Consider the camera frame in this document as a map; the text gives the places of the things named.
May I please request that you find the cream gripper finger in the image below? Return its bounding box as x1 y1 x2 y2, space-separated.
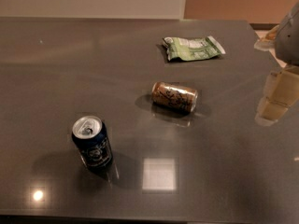
254 25 278 51
255 65 299 126

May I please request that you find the orange soda can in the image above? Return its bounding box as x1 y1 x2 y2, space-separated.
151 82 198 113

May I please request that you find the dark blue soda can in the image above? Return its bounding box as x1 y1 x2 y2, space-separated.
72 116 113 169

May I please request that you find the green chip bag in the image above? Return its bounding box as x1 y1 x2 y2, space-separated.
163 35 225 62

